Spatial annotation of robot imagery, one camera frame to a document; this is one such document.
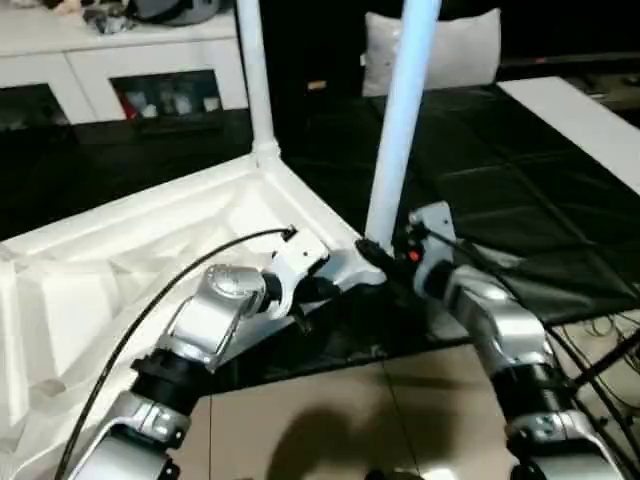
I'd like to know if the white plastic table leg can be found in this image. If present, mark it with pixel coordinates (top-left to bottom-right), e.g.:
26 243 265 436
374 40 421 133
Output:
363 0 445 251
233 0 282 174

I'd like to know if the white plastic table top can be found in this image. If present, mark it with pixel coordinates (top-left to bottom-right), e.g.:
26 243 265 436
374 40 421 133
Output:
0 149 390 480

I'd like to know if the brown rounded robot part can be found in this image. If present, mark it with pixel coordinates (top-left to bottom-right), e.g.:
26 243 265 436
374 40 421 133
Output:
367 467 419 480

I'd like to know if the light grey cushion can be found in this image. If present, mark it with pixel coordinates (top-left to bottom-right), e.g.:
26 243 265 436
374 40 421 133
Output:
358 7 503 99

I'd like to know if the black cabinet with yellow label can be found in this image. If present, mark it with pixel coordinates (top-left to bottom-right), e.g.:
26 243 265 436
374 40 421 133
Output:
259 0 386 161

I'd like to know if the white flat board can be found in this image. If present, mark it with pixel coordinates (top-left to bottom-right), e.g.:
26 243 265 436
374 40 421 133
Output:
496 74 640 197

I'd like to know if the black metal rod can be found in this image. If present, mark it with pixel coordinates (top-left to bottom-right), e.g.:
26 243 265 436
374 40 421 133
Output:
569 330 640 390

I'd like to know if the white sideboard with glass doors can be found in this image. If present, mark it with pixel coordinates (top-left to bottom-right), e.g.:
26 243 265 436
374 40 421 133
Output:
0 9 251 126

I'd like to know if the black tangled bundle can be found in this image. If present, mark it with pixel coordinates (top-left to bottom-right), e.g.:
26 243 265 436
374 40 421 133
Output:
81 5 132 37

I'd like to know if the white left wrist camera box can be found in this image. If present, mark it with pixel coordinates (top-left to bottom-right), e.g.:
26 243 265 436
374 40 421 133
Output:
268 229 332 321

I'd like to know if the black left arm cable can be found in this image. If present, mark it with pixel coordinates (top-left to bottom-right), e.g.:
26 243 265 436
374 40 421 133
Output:
53 225 300 480

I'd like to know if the black floor cable tangle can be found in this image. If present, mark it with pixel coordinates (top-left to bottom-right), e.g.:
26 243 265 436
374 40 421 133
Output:
547 307 640 431

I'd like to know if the grey bag with black strap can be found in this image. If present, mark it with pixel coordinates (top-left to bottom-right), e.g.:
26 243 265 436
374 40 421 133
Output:
127 0 229 27

